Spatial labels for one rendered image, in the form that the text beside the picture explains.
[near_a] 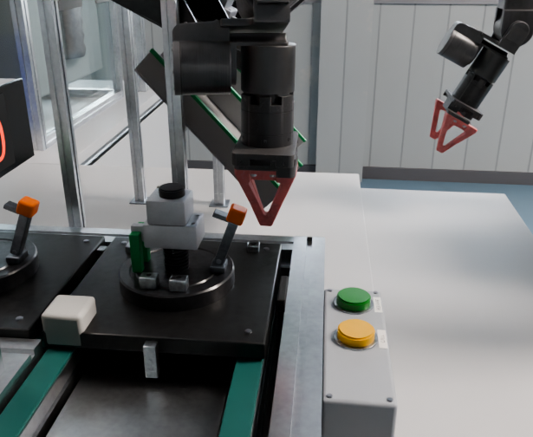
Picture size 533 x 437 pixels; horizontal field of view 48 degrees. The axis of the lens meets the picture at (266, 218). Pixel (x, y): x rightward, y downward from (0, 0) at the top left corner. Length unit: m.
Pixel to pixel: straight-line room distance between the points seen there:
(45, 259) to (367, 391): 0.46
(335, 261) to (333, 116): 2.84
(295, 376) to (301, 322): 0.11
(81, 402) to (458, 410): 0.42
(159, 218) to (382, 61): 3.25
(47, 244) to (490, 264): 0.71
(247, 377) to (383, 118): 3.39
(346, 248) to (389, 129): 2.90
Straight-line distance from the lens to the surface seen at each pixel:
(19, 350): 0.70
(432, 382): 0.79
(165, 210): 0.69
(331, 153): 3.90
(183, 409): 0.65
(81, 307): 0.69
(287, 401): 0.58
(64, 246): 0.88
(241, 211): 0.69
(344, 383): 0.61
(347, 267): 1.02
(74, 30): 1.95
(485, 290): 1.01
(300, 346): 0.66
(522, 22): 1.21
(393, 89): 3.90
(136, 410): 0.65
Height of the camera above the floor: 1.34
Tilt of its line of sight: 23 degrees down
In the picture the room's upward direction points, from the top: straight up
